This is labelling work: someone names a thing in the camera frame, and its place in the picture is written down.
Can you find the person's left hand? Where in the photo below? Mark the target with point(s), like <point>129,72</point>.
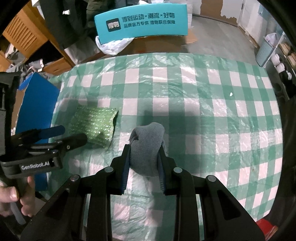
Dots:
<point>9,194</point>

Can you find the red box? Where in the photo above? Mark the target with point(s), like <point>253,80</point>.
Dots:
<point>267,228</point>

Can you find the metal shoe rack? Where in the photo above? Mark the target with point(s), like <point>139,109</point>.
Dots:
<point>277,56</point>

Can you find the wooden louvered wardrobe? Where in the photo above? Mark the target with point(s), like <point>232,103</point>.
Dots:
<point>28,33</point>

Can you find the brown cardboard box under teal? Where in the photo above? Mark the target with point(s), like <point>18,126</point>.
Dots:
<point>159,44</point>

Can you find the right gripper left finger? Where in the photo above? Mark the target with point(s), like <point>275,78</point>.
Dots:
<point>61,218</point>

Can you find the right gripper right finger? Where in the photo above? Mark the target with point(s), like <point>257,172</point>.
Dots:
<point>204,202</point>

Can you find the hanging black jacket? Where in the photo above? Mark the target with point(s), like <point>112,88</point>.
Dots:
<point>66,21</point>

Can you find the green checkered tablecloth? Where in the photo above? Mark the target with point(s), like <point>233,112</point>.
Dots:
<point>220,117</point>

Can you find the teal printed shoe box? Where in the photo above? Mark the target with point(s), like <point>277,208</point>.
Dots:
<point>143,20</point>

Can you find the blue-edged cardboard box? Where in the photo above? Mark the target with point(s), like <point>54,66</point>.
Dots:
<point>35,112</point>

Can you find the hanging olive jacket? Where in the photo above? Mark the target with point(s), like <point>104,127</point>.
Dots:
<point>95,7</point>

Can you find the grey knit sock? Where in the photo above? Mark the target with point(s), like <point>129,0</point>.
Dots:
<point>145,142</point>

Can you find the white plastic bag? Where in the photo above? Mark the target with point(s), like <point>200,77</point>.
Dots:
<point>114,47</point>

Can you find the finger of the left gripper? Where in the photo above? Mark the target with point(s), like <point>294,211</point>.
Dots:
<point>65,144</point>
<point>35,135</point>

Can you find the green sparkly scrub pad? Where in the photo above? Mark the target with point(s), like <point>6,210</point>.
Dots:
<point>96,123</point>

